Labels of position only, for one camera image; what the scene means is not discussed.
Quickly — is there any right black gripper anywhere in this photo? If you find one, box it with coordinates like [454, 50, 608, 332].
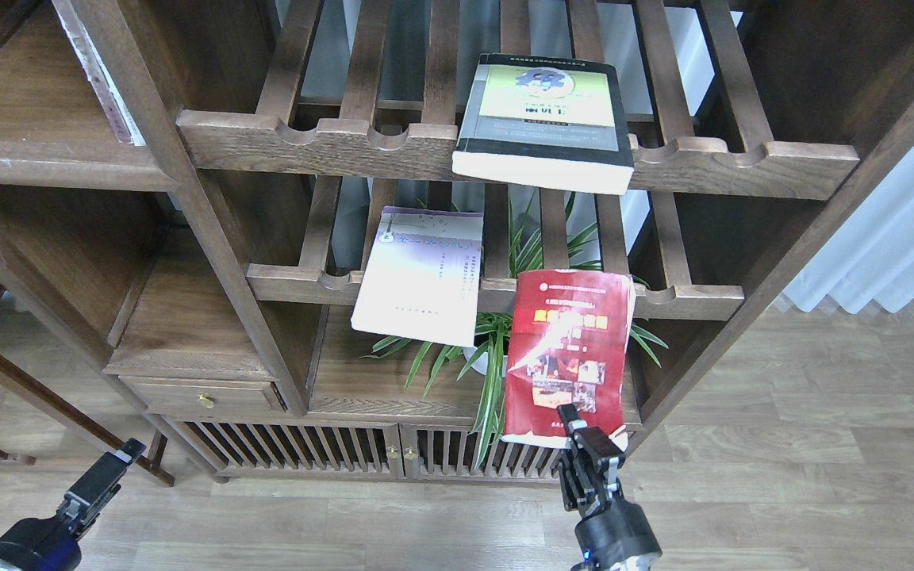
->
[556, 404, 662, 570]

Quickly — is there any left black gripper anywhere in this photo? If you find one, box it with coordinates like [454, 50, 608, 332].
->
[0, 439, 146, 570]

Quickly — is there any red book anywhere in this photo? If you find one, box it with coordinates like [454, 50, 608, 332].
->
[501, 270, 636, 448]

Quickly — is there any green and black book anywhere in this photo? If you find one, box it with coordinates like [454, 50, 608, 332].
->
[452, 53, 634, 195]

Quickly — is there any white plant pot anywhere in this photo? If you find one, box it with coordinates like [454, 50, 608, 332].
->
[457, 341, 508, 379]

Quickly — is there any green spider plant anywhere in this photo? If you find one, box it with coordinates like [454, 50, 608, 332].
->
[363, 191, 668, 469]

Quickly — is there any brass drawer knob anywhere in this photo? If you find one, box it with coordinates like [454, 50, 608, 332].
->
[198, 393, 217, 409]

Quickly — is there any white and purple book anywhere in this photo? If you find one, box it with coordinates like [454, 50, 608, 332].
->
[351, 206, 483, 347]

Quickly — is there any dark wooden bookshelf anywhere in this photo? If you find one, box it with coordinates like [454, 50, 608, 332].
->
[0, 1, 914, 483]

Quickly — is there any white curtain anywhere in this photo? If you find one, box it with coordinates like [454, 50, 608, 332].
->
[777, 146, 914, 313]

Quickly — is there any white standing book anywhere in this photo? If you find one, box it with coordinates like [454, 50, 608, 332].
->
[53, 1, 145, 146]

